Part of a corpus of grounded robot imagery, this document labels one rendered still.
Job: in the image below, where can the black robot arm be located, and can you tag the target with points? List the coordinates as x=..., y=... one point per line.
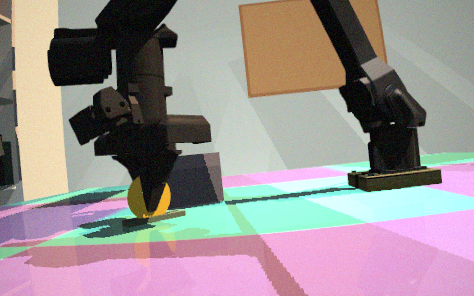
x=374, y=92

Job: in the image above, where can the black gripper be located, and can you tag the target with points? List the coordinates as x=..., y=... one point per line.
x=148, y=150

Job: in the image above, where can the gold coin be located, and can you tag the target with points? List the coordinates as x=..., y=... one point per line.
x=136, y=202

